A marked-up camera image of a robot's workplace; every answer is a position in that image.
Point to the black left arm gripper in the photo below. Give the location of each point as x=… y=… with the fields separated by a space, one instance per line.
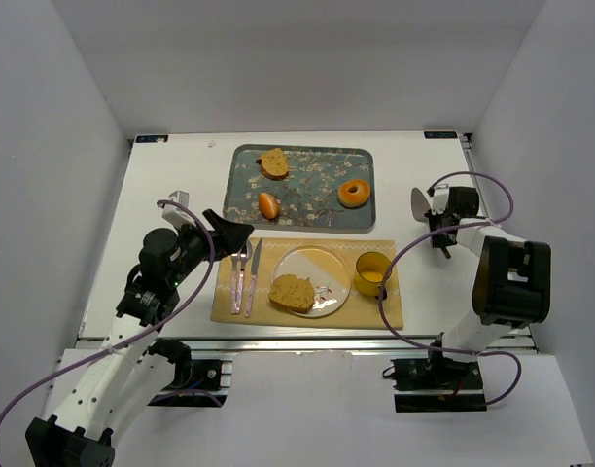
x=211 y=234

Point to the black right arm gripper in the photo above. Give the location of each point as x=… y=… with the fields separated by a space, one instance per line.
x=439 y=228

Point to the small bread slice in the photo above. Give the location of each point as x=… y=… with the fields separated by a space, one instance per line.
x=292 y=293

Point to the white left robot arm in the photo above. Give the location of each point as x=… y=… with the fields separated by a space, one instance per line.
x=135 y=362

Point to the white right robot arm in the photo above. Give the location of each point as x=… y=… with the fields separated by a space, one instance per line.
x=511 y=290

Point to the orange oval bread roll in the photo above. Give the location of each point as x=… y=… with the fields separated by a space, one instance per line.
x=268 y=206

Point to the large bread slice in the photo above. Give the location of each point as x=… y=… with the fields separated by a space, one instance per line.
x=274 y=164

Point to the silver fork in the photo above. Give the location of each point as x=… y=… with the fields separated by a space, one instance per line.
x=235 y=260

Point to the silver spoon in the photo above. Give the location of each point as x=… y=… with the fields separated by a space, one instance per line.
x=244 y=256

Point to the silver table knife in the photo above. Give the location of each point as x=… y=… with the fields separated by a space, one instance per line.
x=254 y=273

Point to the yellow mug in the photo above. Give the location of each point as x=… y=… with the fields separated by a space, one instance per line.
x=369 y=273

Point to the orange bagel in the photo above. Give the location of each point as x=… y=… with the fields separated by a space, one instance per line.
x=354 y=193

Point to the cream and yellow plate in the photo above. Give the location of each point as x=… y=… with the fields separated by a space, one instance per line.
x=327 y=273

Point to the yellow placemat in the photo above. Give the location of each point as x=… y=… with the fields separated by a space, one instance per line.
x=358 y=312

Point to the floral blue serving tray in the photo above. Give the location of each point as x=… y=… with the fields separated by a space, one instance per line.
x=307 y=197

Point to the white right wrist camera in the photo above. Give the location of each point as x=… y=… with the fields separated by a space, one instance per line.
x=439 y=197

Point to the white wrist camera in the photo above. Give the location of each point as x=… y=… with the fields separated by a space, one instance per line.
x=439 y=197
x=176 y=204

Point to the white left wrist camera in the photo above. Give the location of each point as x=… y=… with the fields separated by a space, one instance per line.
x=176 y=204

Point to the aluminium table rail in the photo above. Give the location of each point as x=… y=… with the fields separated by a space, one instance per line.
x=514 y=342

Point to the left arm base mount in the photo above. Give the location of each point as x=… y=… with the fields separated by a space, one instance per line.
x=203 y=384

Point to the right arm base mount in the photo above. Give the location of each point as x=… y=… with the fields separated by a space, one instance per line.
x=418 y=389

